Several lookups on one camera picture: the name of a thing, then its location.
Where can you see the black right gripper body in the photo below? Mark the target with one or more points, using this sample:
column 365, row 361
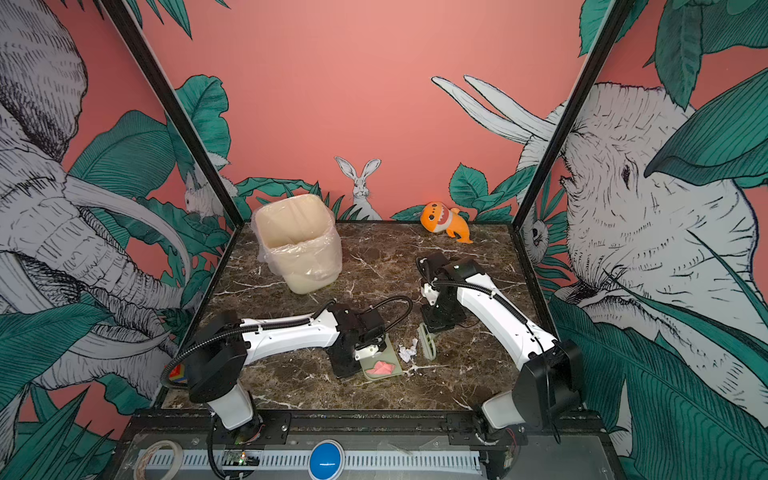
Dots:
column 441, row 316

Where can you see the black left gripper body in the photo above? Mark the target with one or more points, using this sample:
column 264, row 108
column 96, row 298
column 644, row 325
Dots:
column 347, row 365

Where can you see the green hand brush white bristles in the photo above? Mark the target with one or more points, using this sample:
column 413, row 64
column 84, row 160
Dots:
column 426, row 341

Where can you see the green plastic dustpan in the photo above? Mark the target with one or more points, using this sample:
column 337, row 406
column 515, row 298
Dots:
column 388, row 355

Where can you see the pink paper scrap front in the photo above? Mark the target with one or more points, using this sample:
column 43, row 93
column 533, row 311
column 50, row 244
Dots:
column 381, row 369

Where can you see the white paper front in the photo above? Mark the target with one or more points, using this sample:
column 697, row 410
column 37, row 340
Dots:
column 408, row 353

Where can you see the beige bin with plastic liner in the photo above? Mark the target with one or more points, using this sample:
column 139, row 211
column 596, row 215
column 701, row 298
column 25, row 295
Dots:
column 299, row 242

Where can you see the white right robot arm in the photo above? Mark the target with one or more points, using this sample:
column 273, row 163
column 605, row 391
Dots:
column 551, row 371

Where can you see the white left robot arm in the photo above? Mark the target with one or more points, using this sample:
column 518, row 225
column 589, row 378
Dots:
column 209, row 369

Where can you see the red toy block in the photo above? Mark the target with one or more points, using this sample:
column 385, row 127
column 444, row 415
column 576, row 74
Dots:
column 177, row 375

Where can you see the white slotted cable duct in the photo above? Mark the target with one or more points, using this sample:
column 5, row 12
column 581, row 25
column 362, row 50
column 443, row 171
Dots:
column 458, row 462

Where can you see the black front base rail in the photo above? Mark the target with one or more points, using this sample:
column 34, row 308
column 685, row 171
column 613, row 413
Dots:
column 274, row 426

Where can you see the black right corner frame post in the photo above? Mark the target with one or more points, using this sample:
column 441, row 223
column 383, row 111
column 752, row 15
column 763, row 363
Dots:
column 611, row 27

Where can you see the black corner frame post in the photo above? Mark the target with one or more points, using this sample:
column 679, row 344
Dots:
column 132, row 36
column 611, row 27

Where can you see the black left corner frame post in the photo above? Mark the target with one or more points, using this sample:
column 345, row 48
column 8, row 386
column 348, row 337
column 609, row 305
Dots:
column 132, row 36

